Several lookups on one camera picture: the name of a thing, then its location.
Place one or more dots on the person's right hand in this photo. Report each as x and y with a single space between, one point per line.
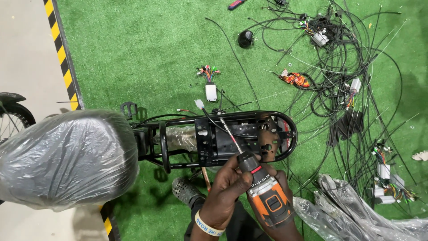
290 209

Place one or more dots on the person's left hand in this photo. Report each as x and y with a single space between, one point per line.
222 190

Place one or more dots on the brown rod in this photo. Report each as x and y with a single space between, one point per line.
206 179

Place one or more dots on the person's grey mesh shoe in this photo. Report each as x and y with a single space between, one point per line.
185 191

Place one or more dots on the white and yellow wristband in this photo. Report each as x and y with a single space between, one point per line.
204 225

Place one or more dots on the clear plastic sheet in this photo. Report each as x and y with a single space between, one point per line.
334 217

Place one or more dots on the plastic-wrapped rear mudguard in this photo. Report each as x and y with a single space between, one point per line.
180 138

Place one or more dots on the red bicycle tail light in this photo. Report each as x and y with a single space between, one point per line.
286 129

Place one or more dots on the black rubber sheet pieces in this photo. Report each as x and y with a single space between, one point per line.
347 126

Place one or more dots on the black bicycle pedal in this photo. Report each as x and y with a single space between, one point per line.
129 109

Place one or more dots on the orange patterned wrapper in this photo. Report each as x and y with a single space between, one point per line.
295 79

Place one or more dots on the white work glove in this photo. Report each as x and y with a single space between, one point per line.
420 156

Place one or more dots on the black bicycle horn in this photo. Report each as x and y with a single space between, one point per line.
245 39

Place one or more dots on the plastic-wrapped bicycle seat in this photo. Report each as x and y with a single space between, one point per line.
67 157

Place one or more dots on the green artificial turf mat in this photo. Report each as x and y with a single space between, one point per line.
133 50

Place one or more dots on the red and blue screwdriver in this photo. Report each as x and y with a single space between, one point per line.
236 4

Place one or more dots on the black and yellow hazard tape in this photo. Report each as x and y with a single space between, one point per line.
60 50

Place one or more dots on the black bicycle wheel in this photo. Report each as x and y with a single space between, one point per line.
20 115

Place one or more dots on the black bicycle fender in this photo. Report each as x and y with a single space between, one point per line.
10 97

